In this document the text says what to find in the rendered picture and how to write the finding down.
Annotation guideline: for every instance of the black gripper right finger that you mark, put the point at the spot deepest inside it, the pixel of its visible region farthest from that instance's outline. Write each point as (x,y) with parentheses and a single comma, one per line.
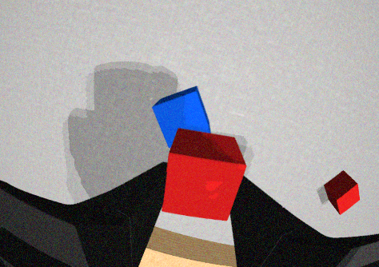
(267,235)

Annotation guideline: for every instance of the red cube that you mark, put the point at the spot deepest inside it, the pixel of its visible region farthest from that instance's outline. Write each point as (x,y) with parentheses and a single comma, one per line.
(342,192)
(204,171)

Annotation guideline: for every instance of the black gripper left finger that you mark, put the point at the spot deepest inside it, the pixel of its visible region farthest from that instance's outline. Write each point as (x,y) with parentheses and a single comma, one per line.
(109,230)

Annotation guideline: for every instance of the blue cube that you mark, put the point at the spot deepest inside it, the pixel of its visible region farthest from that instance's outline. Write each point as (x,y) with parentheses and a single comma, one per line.
(181,110)

